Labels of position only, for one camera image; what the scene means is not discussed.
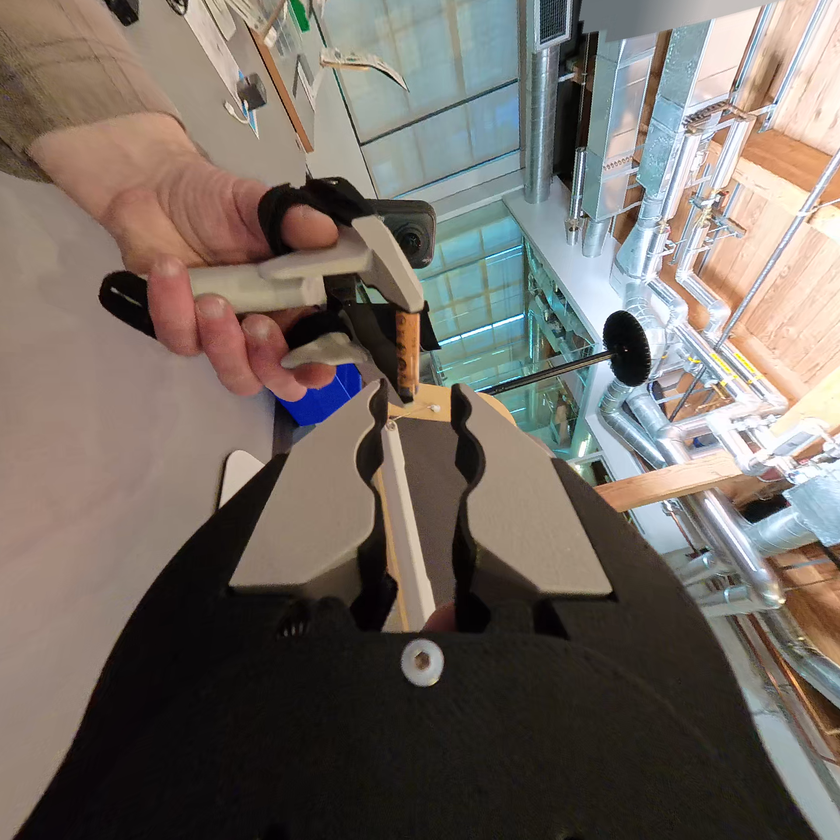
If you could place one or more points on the white rounded pad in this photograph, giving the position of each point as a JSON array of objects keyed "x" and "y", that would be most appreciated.
[{"x": 243, "y": 475}]

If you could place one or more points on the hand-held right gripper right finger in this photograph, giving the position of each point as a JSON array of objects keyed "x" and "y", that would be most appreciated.
[{"x": 538, "y": 525}]

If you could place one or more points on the blue plastic bin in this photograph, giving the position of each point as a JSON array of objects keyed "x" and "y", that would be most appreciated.
[{"x": 322, "y": 397}]

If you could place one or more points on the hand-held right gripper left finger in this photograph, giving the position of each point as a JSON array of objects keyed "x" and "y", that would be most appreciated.
[{"x": 302, "y": 525}]

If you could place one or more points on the person's left forearm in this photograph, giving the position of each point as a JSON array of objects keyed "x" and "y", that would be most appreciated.
[{"x": 66, "y": 66}]

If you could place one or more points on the white board rail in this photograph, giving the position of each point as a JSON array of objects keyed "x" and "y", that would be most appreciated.
[{"x": 404, "y": 525}]

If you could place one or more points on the black pole stand with disc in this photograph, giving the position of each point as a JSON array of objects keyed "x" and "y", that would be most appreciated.
[{"x": 637, "y": 344}]

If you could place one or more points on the brown battery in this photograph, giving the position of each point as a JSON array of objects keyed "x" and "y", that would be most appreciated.
[{"x": 410, "y": 355}]

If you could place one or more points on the black wood-rimmed board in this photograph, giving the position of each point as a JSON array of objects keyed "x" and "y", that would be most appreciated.
[{"x": 440, "y": 512}]

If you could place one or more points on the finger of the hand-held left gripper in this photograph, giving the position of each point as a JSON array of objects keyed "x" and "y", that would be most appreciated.
[
  {"x": 391, "y": 269},
  {"x": 328, "y": 351}
]

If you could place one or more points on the person's left hand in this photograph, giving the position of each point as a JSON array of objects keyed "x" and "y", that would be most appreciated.
[{"x": 197, "y": 217}]

